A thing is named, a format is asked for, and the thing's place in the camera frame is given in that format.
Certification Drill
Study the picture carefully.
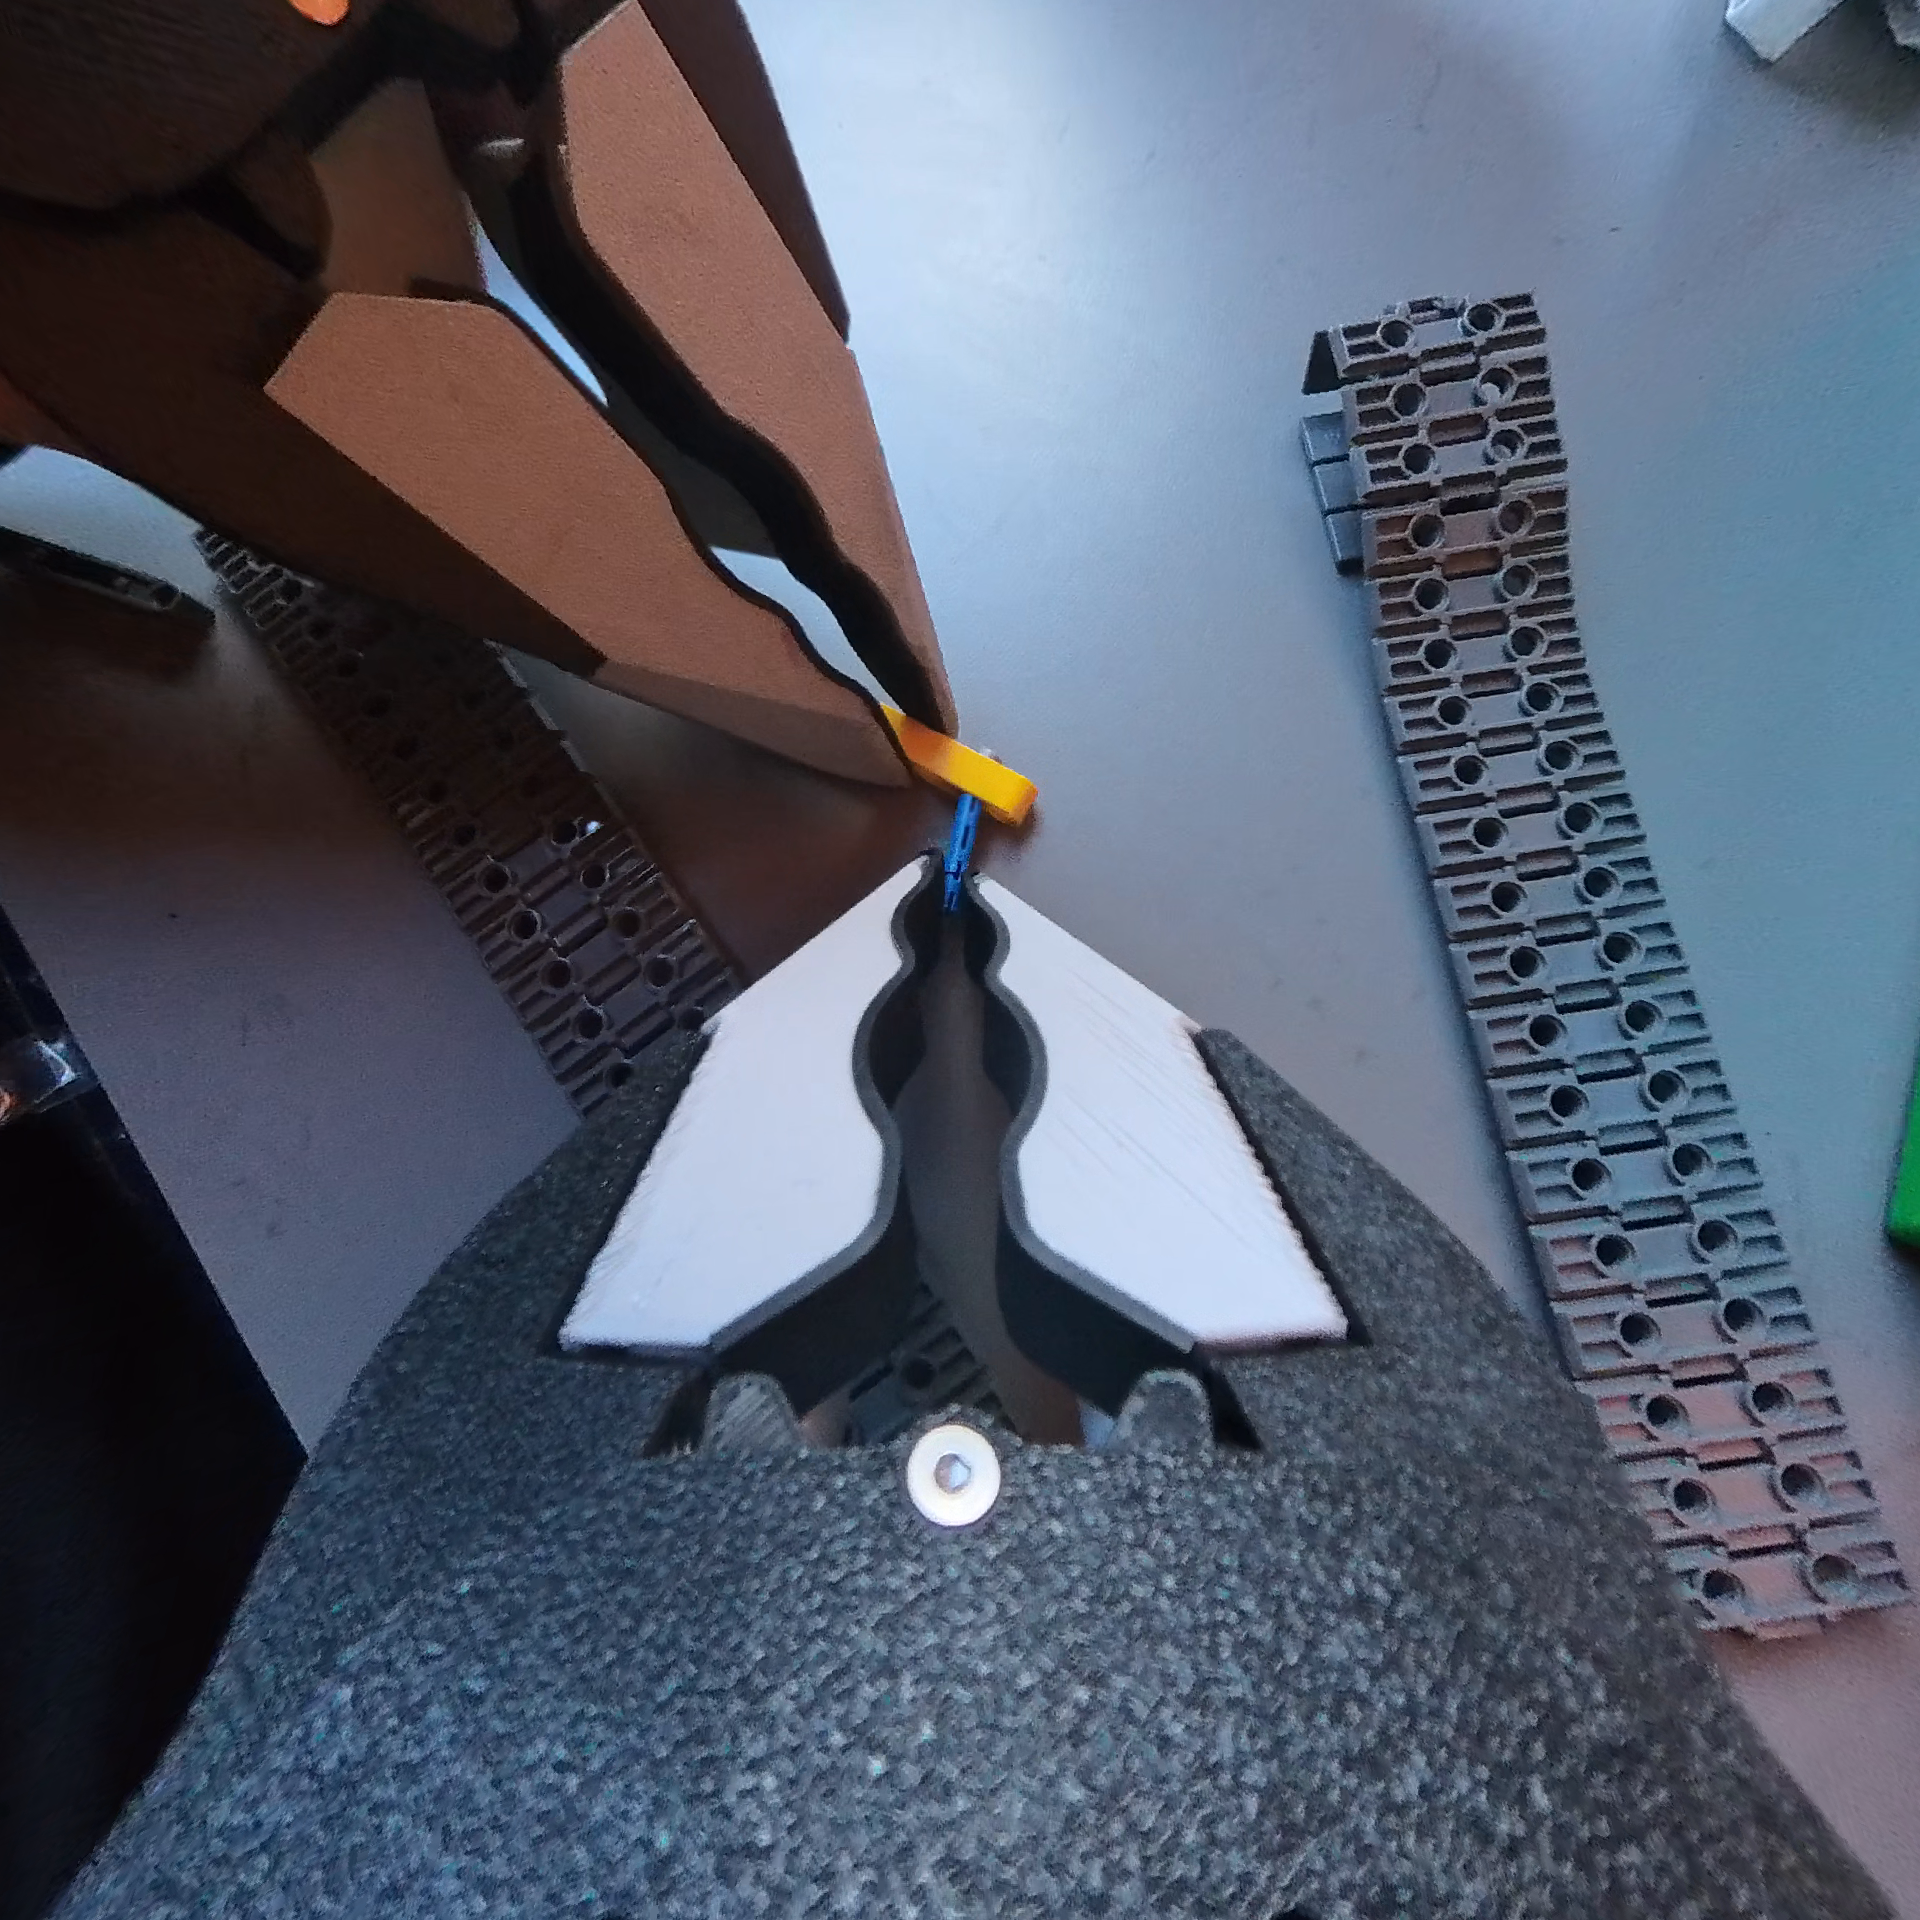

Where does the grey track strip right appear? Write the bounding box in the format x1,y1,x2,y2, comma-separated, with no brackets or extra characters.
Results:
1297,290,1914,1636

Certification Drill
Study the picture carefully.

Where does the green plastic bin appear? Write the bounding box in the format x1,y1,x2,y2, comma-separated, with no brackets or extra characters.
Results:
1882,1039,1920,1251

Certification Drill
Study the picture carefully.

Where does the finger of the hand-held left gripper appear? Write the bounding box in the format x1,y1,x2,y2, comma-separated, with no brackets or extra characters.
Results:
269,253,918,789
519,0,959,738

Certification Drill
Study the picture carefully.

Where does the long yellow perforated beam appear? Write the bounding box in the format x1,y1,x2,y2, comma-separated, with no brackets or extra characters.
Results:
879,699,1038,825

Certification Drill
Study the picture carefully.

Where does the black perforated beam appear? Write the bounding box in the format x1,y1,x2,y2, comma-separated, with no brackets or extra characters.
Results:
0,531,219,620

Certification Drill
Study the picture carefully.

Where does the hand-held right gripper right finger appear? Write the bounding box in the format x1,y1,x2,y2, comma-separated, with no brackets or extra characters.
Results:
959,874,1349,1415

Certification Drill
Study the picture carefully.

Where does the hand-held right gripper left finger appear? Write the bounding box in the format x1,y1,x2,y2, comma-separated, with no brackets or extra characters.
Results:
560,858,947,1404

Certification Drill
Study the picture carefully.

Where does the flat grey track strip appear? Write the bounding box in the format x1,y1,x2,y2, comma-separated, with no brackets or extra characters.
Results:
196,525,993,1429

